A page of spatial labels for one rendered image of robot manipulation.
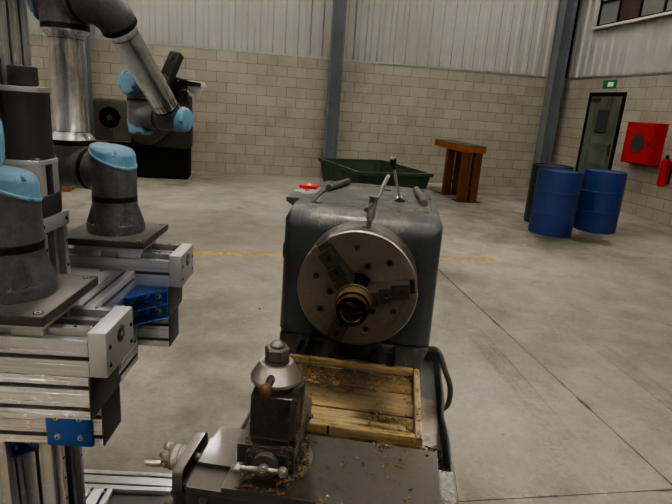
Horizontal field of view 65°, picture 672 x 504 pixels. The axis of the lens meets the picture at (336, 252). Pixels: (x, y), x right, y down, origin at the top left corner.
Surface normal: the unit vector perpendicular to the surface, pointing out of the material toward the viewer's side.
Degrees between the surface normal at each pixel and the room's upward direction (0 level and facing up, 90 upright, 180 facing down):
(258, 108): 90
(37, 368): 90
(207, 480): 0
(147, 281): 90
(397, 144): 90
